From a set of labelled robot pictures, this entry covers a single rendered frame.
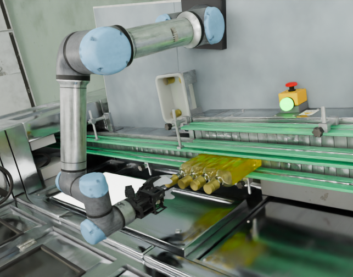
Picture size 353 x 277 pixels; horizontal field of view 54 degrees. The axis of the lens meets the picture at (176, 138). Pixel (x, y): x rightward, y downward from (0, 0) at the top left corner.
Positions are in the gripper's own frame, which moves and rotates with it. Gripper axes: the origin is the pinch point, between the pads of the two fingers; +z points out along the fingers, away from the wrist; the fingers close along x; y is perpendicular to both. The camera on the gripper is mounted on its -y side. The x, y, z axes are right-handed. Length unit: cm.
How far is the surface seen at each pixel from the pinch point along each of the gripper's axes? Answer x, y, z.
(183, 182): 1.4, 6.7, 0.5
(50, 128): 6, -98, 6
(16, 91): -6, -373, 96
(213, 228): -11.3, 19.4, -1.2
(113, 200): -15.2, -32.6, -3.5
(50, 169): -20, -107, 4
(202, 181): 2.1, 12.9, 3.3
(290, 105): 21.7, 30.2, 31.9
